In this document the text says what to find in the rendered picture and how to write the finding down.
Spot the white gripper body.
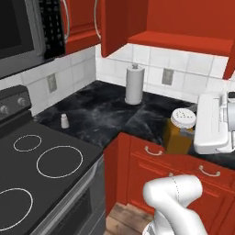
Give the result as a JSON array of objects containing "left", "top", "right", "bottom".
[{"left": 193, "top": 93, "right": 231, "bottom": 155}]

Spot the orange turmeric jar white lid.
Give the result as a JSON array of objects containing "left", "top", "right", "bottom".
[{"left": 162, "top": 107, "right": 197, "bottom": 156}]

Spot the red open cabinet door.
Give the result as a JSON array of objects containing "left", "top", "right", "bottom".
[
  {"left": 100, "top": 0, "right": 150, "bottom": 59},
  {"left": 222, "top": 39, "right": 235, "bottom": 81}
]

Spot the red lower cabinet side panel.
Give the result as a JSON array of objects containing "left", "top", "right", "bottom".
[{"left": 103, "top": 132, "right": 131, "bottom": 218}]

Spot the red open upper cabinet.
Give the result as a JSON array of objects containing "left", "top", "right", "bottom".
[{"left": 127, "top": 0, "right": 235, "bottom": 58}]

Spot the small white shaker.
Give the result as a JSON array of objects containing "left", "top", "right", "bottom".
[{"left": 60, "top": 113, "right": 71, "bottom": 129}]

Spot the black stove with hob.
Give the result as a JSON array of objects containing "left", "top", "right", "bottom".
[{"left": 0, "top": 84, "right": 107, "bottom": 235}]

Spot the red upper cabinet door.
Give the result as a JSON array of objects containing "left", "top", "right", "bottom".
[{"left": 62, "top": 0, "right": 103, "bottom": 56}]

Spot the red drawer front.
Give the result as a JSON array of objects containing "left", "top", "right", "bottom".
[
  {"left": 165, "top": 151, "right": 235, "bottom": 190},
  {"left": 129, "top": 135, "right": 168, "bottom": 163}
]

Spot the white paper towel roll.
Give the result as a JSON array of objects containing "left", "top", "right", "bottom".
[{"left": 124, "top": 62, "right": 146, "bottom": 106}]

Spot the black and silver microwave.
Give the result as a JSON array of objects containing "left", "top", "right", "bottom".
[{"left": 0, "top": 0, "right": 67, "bottom": 81}]

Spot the silver drawer handle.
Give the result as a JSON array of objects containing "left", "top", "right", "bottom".
[
  {"left": 197, "top": 164, "right": 221, "bottom": 178},
  {"left": 143, "top": 145, "right": 165, "bottom": 157}
]

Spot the grey wall outlet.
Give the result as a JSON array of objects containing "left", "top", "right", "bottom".
[
  {"left": 46, "top": 73, "right": 58, "bottom": 94},
  {"left": 161, "top": 68, "right": 174, "bottom": 86}
]

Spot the silver curved cabinet handle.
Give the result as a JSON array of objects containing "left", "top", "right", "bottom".
[
  {"left": 61, "top": 0, "right": 71, "bottom": 42},
  {"left": 93, "top": 0, "right": 102, "bottom": 41}
]

